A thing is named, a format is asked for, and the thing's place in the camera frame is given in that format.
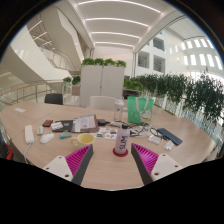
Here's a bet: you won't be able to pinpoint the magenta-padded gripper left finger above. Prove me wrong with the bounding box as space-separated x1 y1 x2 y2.
43 143 95 186

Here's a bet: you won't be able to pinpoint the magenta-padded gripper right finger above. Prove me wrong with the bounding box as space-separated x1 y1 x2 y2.
130 142 184 186

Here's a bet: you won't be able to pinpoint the pink drink bottle black cap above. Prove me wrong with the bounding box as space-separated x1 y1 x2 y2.
114 123 131 155

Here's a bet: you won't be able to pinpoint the pale yellow mug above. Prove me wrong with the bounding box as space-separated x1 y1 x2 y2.
70 133 96 149

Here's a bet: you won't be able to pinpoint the white packet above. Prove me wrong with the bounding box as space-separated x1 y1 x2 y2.
163 139 175 151
147 134 163 145

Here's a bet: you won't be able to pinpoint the small blue item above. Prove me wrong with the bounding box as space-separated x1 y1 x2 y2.
59 132 73 140

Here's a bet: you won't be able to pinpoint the dark blue flat notebook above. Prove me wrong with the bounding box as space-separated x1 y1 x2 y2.
156 127 184 146

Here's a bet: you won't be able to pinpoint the black flat device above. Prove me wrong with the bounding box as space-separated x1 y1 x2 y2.
53 119 75 133

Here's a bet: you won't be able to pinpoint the white computer mouse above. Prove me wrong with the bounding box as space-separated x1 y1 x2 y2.
39 132 55 145

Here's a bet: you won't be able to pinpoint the colourful sticker card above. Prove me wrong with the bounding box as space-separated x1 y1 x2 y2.
94 126 118 140

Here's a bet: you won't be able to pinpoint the black wallet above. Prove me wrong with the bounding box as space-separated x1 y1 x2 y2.
96 118 108 127

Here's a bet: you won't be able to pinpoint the dark red phone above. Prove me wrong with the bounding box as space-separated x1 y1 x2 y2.
42 119 54 128

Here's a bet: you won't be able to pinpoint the green tote bag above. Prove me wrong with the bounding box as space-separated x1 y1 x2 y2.
126 96 155 126

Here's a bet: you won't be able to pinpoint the clear shaker bottle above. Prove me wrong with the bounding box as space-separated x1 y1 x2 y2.
113 98 125 123

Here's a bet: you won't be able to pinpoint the white power strip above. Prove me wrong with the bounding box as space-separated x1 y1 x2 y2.
24 124 36 145

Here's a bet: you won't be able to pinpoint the white chair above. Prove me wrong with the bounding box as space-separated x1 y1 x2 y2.
88 95 118 112

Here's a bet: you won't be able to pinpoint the black and red chair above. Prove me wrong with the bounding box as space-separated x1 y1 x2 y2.
0 143 14 161

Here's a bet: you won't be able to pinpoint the low planter with plants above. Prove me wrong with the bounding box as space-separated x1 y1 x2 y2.
123 79 144 99

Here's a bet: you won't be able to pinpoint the small potted plant planter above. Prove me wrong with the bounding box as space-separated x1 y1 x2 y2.
62 75 82 97

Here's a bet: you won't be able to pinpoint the white cabinet topped with plants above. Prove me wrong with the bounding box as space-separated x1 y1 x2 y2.
79 57 128 108

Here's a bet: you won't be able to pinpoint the row of green hedge plants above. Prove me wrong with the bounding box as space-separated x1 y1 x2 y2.
128 66 224 124

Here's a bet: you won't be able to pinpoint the wood-topped glass railing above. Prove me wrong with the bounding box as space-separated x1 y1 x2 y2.
0 80 64 108

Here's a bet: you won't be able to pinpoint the ceiling light strips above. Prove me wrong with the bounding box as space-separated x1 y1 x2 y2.
77 0 162 48

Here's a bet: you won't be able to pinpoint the black cable bundle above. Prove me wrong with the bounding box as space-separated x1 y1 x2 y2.
128 121 164 138

